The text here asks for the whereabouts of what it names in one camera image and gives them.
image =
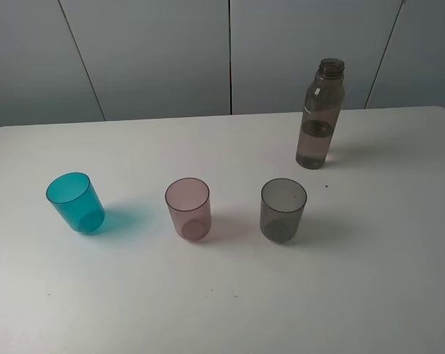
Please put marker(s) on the grey translucent plastic cup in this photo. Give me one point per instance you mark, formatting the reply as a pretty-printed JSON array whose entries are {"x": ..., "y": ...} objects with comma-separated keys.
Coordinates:
[{"x": 282, "y": 204}]

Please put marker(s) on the pink translucent plastic cup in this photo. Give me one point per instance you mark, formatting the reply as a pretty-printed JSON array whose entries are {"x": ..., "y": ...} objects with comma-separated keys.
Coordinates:
[{"x": 188, "y": 202}]

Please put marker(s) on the brown translucent water bottle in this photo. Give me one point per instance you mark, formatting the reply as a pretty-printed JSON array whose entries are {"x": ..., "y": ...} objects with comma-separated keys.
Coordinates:
[{"x": 323, "y": 102}]

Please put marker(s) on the teal plastic cup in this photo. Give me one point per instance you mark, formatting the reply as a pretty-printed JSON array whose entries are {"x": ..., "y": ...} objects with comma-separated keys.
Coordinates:
[{"x": 74, "y": 198}]

